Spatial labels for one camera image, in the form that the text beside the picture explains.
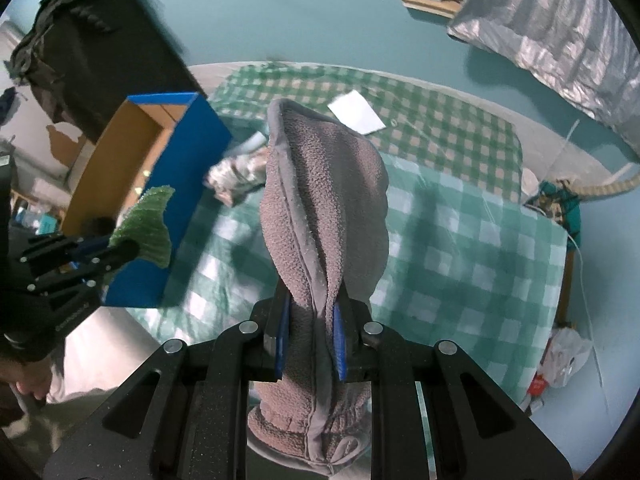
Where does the blue cardboard box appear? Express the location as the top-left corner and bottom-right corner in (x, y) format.
(64, 92), (233, 310)

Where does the grey white band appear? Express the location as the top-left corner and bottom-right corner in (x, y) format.
(235, 130), (271, 157)

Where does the white paper sheet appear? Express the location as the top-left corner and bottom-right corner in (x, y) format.
(327, 91), (386, 136)

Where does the black hanging garment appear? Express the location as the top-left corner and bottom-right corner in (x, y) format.
(5, 0), (206, 143)

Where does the dark green checked blanket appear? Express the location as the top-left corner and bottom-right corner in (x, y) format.
(207, 62), (523, 206)

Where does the floral patterned cloth bundle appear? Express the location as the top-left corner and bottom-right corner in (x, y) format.
(205, 152), (268, 206)

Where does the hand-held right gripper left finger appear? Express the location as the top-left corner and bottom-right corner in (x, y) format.
(42, 295), (293, 480)

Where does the person's left hand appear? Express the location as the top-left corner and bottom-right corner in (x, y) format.
(12, 360), (53, 403)

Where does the wooden window sill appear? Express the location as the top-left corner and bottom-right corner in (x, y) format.
(400, 0), (463, 18)

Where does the light green checked sheet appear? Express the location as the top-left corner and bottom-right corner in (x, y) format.
(130, 155), (571, 411)

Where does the green sparkly cloth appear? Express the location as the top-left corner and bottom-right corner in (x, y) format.
(109, 186), (176, 268)

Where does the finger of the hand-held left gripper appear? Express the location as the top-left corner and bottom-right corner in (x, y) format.
(19, 217), (117, 267)
(27, 239), (141, 297)

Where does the dark blue hanging item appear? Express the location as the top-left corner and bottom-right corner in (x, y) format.
(0, 87), (18, 123)

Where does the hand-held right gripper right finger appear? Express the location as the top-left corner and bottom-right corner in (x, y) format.
(332, 297), (571, 480)

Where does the white plastic bag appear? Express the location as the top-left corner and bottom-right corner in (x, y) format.
(542, 327), (593, 388)

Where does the silver foil curtain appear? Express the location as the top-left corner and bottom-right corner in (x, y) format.
(447, 0), (640, 143)

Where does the white cable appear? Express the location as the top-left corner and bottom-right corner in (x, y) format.
(565, 245), (612, 411)

